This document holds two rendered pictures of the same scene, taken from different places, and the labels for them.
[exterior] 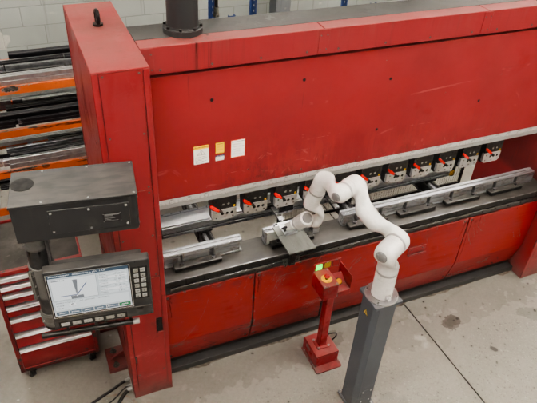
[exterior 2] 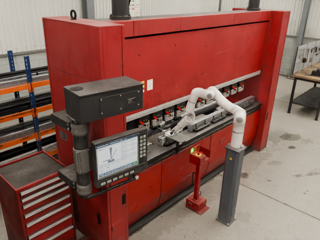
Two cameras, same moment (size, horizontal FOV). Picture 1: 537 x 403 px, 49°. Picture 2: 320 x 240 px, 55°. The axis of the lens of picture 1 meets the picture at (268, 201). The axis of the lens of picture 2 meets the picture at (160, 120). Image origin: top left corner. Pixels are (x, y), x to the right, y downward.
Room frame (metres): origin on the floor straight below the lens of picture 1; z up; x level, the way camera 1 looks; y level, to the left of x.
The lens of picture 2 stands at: (-0.11, 1.22, 2.57)
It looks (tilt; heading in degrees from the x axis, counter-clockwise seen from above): 23 degrees down; 338
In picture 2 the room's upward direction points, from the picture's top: 2 degrees clockwise
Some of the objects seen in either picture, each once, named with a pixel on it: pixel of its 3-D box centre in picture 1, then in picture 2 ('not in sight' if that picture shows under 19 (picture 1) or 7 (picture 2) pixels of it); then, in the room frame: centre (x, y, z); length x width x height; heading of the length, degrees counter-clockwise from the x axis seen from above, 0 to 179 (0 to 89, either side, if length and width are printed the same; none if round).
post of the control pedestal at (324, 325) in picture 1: (325, 317); (197, 180); (2.69, -0.44, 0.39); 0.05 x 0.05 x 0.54; 26
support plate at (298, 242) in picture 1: (293, 237); (177, 136); (2.79, -0.17, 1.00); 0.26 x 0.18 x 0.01; 25
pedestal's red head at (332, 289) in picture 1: (332, 279); (199, 155); (2.69, -0.44, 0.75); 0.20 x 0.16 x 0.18; 116
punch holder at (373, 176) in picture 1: (367, 173); (198, 100); (3.17, -0.63, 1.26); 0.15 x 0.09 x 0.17; 115
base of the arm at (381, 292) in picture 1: (383, 282); (236, 139); (2.35, -0.67, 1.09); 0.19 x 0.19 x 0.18
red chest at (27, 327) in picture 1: (47, 297); (38, 211); (2.59, 1.39, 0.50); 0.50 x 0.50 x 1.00; 25
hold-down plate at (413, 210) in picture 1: (415, 209); (218, 119); (3.30, -1.04, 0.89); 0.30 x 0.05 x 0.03; 115
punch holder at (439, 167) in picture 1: (443, 158); (224, 90); (3.42, -1.17, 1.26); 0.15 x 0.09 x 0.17; 115
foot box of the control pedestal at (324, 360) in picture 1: (322, 351); (197, 203); (2.67, -0.45, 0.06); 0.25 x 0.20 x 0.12; 26
